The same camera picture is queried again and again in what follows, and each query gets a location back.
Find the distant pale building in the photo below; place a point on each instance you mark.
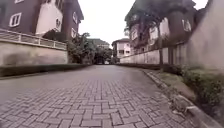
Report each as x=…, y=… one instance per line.
x=121, y=46

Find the distant grey-roofed building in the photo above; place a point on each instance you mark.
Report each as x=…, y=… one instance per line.
x=100, y=42

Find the low dark hedge strip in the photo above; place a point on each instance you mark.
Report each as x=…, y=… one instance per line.
x=140, y=65

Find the group of green trees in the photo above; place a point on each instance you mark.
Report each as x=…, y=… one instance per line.
x=80, y=50

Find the red brick paved road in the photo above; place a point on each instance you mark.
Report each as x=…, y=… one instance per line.
x=93, y=100

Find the dark brown building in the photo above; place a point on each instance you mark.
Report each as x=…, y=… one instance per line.
x=175, y=28

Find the concrete kerb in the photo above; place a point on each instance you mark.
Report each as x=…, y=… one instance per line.
x=186, y=107

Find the low green hedge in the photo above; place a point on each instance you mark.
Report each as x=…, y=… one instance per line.
x=206, y=86

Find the brown multi-storey building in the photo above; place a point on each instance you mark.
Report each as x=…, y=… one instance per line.
x=26, y=13

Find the long pale wall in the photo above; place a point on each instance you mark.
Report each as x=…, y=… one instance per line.
x=143, y=57

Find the pale boundary wall with railing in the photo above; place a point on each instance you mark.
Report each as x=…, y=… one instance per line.
x=33, y=53

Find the tall pale wall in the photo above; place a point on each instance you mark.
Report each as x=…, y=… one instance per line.
x=206, y=43

